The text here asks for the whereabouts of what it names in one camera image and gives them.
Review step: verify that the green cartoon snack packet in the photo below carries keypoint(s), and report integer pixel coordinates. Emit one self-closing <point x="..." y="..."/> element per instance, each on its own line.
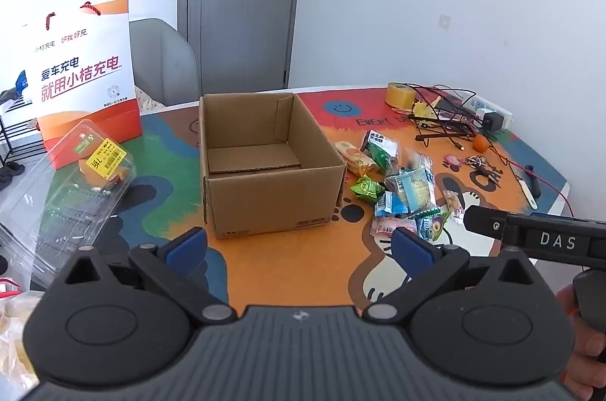
<point x="433" y="225"/>

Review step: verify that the green and white snack packet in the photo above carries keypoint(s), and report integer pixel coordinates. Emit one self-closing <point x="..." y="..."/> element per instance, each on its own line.
<point x="381" y="148"/>

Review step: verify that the small orange fruit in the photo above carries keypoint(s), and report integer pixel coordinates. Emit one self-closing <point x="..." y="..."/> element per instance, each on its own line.
<point x="481" y="143"/>

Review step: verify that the yellow tape roll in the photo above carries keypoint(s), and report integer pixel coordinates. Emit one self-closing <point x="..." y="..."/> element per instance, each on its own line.
<point x="400" y="96"/>

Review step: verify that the white and orange paper bag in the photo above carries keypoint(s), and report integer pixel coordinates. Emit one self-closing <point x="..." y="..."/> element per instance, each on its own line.
<point x="80" y="79"/>

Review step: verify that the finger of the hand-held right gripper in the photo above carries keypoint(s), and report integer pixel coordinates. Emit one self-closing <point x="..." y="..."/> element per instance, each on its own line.
<point x="483" y="221"/>

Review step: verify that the dark shoe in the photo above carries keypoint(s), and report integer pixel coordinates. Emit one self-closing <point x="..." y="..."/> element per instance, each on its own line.
<point x="10" y="176"/>

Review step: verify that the clear bag of bread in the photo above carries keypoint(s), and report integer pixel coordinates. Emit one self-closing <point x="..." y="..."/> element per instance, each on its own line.
<point x="16" y="344"/>

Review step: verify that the dotted cushion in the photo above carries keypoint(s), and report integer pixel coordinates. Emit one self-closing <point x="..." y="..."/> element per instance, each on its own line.
<point x="149" y="100"/>

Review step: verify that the bunch of keys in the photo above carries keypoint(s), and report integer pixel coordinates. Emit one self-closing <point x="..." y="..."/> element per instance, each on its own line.
<point x="485" y="171"/>

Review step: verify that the white power strip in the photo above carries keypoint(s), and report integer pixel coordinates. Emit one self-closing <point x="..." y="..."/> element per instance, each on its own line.
<point x="494" y="106"/>

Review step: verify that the small blue snack packet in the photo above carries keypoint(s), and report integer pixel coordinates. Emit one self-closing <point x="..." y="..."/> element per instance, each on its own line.
<point x="390" y="204"/>

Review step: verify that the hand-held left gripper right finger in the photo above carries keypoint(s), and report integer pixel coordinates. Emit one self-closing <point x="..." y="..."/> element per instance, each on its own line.
<point x="412" y="249"/>

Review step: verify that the pink snack packet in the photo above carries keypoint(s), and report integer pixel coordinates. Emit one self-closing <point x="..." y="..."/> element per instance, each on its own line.
<point x="390" y="227"/>

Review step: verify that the orange clear snack packet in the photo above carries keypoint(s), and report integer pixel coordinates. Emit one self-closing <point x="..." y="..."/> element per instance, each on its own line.
<point x="355" y="157"/>

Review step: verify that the black charger plug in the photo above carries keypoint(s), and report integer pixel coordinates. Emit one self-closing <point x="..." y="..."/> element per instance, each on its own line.
<point x="493" y="121"/>

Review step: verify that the blue and white snack packet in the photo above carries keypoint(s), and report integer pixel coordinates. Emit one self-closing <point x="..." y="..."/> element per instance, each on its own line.
<point x="414" y="185"/>

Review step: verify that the grey door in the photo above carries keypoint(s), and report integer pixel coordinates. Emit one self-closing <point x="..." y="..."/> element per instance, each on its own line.
<point x="246" y="3"/>

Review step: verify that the clear candy packet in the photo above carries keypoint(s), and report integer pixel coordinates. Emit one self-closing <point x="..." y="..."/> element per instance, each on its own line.
<point x="454" y="204"/>

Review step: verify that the white pen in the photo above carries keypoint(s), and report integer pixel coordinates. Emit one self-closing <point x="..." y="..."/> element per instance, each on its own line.
<point x="528" y="192"/>

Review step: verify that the colourful printed table mat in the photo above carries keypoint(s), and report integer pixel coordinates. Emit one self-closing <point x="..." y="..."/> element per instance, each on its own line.
<point x="284" y="263"/>

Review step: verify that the yellow paper object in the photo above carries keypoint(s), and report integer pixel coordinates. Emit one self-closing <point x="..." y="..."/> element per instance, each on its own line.
<point x="423" y="110"/>

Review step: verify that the brown cardboard box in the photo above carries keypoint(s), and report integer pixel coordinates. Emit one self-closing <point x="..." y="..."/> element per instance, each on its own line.
<point x="274" y="202"/>

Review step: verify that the black shoe rack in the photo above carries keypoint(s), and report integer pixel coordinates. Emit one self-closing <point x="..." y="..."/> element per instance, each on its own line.
<point x="14" y="131"/>

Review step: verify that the person's right hand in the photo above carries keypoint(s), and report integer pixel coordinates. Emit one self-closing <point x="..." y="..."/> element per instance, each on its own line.
<point x="587" y="377"/>

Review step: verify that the clear plastic clamshell container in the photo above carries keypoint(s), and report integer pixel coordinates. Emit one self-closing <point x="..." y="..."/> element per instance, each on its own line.
<point x="71" y="202"/>

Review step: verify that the small bright green snack packet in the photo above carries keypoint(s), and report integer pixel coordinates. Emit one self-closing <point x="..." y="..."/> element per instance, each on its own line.
<point x="367" y="189"/>

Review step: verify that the grey chair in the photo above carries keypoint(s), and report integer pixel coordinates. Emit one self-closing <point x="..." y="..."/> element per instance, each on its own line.
<point x="161" y="60"/>

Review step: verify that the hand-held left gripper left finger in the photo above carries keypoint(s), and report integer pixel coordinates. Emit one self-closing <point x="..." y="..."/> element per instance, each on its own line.
<point x="187" y="247"/>

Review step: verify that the black stand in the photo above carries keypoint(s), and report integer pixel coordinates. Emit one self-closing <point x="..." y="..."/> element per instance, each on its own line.
<point x="442" y="135"/>

